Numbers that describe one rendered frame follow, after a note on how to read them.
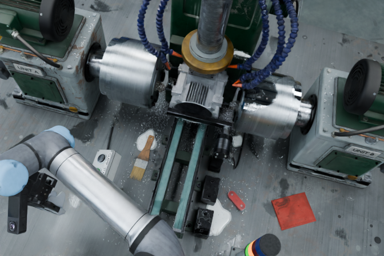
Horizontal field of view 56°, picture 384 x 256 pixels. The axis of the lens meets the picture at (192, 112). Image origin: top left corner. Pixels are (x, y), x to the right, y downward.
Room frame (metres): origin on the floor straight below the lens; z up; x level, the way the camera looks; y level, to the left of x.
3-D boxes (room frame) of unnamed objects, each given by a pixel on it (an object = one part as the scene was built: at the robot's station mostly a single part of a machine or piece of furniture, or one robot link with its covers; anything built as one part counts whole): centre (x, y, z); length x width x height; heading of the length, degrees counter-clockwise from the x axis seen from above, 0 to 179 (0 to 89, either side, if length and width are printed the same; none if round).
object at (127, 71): (0.76, 0.29, 1.04); 0.37 x 0.25 x 0.25; 86
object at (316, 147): (0.69, -0.61, 0.99); 0.35 x 0.31 x 0.37; 86
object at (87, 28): (0.78, 0.58, 0.99); 0.35 x 0.31 x 0.37; 86
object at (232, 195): (0.39, -0.23, 0.81); 0.09 x 0.03 x 0.02; 48
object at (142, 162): (0.50, 0.16, 0.80); 0.21 x 0.05 x 0.01; 172
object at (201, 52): (0.78, -0.02, 1.34); 0.18 x 0.18 x 0.48
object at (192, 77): (0.78, -0.02, 1.11); 0.12 x 0.11 x 0.07; 176
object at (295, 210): (0.39, -0.47, 0.80); 0.15 x 0.12 x 0.01; 114
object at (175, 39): (0.89, -0.03, 0.97); 0.30 x 0.11 x 0.34; 86
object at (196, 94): (0.74, -0.01, 1.01); 0.20 x 0.19 x 0.19; 176
